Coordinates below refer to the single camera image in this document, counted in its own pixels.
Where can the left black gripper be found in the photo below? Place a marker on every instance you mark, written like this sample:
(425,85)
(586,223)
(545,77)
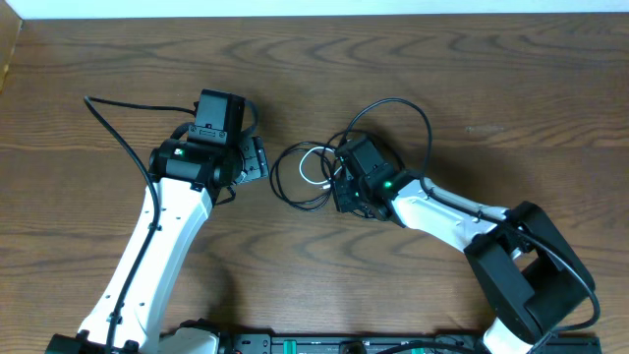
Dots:
(257,161)

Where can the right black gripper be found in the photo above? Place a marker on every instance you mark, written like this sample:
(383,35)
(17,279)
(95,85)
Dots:
(340,186)

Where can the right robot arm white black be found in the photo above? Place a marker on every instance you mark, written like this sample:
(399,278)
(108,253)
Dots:
(530,275)

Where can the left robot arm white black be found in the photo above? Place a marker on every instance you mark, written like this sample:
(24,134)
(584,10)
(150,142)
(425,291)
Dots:
(178,201)

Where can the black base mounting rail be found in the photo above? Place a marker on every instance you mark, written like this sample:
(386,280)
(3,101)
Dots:
(259,343)

